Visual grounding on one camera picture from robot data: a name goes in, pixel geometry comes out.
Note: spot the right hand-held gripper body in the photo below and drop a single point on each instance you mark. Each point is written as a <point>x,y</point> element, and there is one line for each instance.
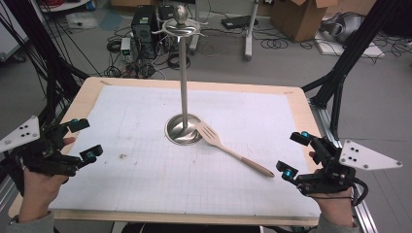
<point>333,176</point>

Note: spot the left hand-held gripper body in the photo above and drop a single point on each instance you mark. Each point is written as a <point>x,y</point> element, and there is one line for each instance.
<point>48,158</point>

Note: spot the beige slotted spatula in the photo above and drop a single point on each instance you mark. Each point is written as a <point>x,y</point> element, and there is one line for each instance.
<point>207,132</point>

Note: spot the steel utensil stand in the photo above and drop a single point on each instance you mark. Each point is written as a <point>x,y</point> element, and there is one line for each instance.
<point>184,81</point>

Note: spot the person's right hand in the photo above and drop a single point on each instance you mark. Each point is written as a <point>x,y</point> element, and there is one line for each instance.
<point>336,210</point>

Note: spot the person's left hand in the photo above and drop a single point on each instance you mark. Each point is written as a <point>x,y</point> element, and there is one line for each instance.
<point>39,197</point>

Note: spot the white grid mat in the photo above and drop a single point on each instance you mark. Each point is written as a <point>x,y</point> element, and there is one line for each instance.
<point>145,184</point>

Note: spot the small white electronics box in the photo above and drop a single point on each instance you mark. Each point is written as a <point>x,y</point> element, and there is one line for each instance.
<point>125,46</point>

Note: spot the clear plastic bag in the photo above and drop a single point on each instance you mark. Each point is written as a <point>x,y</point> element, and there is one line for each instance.
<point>81,21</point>

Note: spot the white flat board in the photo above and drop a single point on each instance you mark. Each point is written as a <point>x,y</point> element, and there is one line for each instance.
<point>364,50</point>

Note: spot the white cabinet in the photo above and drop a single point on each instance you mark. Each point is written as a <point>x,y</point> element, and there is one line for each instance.
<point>8,39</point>

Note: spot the black computer tower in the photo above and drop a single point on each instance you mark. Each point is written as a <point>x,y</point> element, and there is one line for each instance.
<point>144,32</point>

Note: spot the white metal stand leg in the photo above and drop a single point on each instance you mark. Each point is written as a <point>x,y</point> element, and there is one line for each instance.
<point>195,43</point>
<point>251,32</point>

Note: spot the brown cardboard box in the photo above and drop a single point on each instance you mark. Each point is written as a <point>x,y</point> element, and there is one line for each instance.
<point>298,19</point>

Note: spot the grey rounded device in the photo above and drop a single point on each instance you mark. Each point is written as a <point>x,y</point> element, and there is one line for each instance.
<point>345,27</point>

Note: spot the white round table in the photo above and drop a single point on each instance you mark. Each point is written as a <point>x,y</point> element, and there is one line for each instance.
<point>61,5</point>

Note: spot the flat black device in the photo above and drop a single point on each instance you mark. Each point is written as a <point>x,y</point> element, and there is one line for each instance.
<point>238,22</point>

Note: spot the aluminium rail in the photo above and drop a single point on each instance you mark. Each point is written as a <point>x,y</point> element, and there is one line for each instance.
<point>5,195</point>
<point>327,121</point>

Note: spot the black metal frame strut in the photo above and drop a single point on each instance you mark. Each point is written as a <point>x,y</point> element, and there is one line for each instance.
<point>356,42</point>
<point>32,35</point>

